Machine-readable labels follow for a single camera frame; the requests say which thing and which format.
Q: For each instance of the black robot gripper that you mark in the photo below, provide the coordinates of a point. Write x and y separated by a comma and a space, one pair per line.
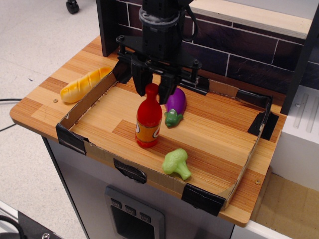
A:
159, 51

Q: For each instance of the red hot sauce bottle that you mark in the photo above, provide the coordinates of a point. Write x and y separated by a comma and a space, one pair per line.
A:
149, 116

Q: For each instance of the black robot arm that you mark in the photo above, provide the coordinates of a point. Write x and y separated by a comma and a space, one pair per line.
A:
162, 6

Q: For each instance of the cardboard fence with black tape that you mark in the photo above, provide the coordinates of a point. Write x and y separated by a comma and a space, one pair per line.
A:
222, 133

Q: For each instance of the purple toy eggplant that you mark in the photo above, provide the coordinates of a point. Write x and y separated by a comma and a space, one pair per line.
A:
175, 108

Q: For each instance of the yellow toy bread loaf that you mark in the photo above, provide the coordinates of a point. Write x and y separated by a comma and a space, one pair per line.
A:
77, 89

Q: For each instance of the green toy broccoli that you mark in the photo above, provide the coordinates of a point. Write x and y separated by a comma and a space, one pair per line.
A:
175, 162

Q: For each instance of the black caster wheel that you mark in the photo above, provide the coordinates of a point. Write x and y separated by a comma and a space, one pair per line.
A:
72, 6

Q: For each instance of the grey oven control panel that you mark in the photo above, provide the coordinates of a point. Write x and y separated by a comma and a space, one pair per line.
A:
132, 219

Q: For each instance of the white toy sink unit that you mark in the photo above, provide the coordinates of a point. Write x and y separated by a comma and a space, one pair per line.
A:
296, 157

